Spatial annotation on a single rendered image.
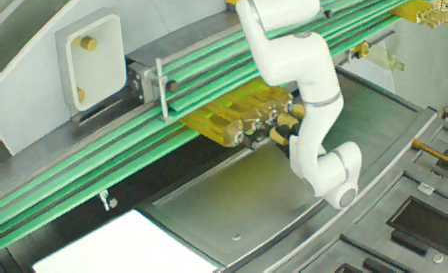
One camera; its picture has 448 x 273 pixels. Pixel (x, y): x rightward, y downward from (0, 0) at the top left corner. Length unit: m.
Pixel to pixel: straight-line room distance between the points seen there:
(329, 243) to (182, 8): 0.79
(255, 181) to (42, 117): 0.60
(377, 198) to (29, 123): 0.97
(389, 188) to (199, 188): 0.53
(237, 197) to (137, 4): 0.57
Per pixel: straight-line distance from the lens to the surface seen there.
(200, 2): 1.77
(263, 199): 1.52
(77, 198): 1.46
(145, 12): 1.65
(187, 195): 1.56
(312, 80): 1.14
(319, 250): 1.40
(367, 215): 1.51
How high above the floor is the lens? 2.05
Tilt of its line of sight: 41 degrees down
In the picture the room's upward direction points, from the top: 117 degrees clockwise
